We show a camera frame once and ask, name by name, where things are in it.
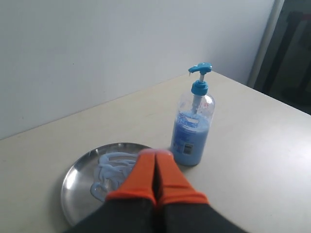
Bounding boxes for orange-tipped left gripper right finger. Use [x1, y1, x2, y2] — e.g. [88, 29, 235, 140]
[155, 150, 245, 233]

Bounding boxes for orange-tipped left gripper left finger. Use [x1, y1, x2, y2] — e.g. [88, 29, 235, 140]
[65, 149, 156, 233]

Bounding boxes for blue soap pump bottle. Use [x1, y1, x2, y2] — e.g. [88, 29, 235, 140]
[170, 63, 215, 166]

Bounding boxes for dark furniture beyond table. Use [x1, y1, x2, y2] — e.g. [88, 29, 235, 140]
[253, 0, 311, 114]

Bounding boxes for light blue soap gel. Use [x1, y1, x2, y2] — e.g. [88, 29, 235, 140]
[90, 152, 138, 202]

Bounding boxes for round steel plate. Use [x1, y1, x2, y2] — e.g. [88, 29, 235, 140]
[61, 142, 146, 226]

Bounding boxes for white vertical wall post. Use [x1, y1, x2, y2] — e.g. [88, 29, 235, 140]
[247, 0, 285, 88]

